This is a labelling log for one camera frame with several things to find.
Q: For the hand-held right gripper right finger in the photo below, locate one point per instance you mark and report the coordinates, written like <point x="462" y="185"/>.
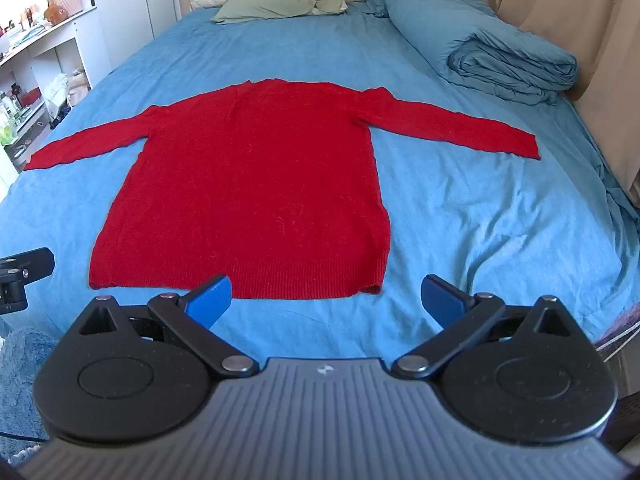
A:
<point x="442" y="302"/>

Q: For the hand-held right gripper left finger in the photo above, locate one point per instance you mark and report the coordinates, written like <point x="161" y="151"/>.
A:
<point x="212" y="302"/>

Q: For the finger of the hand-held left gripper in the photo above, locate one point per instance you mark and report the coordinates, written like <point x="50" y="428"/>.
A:
<point x="30" y="262"/>

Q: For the red knit sweater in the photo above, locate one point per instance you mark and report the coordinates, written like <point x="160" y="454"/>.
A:
<point x="250" y="185"/>

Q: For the blue fluffy rug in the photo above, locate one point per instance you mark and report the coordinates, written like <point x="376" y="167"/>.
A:
<point x="22" y="385"/>

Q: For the red box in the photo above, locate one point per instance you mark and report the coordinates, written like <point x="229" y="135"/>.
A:
<point x="31" y="96"/>

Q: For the white plastic bag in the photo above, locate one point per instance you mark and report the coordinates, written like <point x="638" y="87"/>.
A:
<point x="57" y="92"/>

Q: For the white desk shelf unit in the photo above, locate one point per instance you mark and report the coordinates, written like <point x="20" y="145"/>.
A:
<point x="45" y="55"/>

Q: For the orange toy figure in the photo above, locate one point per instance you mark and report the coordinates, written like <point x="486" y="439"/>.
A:
<point x="52" y="12"/>

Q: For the folded blue duvet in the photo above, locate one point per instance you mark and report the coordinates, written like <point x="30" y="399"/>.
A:
<point x="490" y="45"/>

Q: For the pink basket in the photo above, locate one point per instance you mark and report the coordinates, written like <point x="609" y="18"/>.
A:
<point x="67" y="0"/>

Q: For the white wardrobe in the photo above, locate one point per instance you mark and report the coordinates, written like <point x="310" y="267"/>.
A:
<point x="130" y="5"/>

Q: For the beige curtain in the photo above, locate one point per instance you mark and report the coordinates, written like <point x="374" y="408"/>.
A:
<point x="575" y="35"/>

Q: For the green pillow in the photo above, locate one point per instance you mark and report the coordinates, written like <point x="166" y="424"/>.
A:
<point x="280" y="2"/>

